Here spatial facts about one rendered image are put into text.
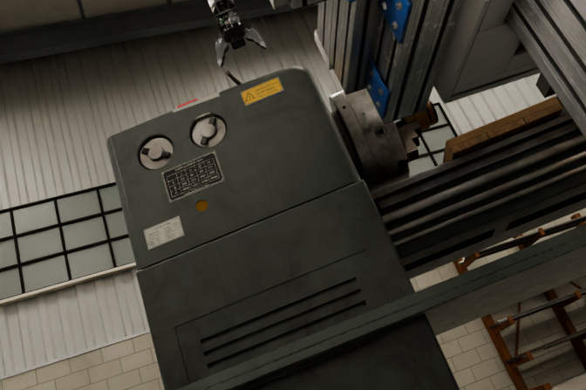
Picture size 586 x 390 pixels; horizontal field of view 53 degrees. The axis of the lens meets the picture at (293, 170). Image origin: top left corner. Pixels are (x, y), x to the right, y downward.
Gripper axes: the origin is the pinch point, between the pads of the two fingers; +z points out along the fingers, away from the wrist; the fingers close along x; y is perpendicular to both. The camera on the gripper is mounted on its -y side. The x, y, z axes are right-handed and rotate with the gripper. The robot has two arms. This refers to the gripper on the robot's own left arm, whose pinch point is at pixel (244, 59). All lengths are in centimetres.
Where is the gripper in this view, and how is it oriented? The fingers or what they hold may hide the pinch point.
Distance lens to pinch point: 180.7
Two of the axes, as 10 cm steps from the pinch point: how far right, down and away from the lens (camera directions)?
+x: 9.3, -3.8, -0.2
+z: 3.4, 8.4, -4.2
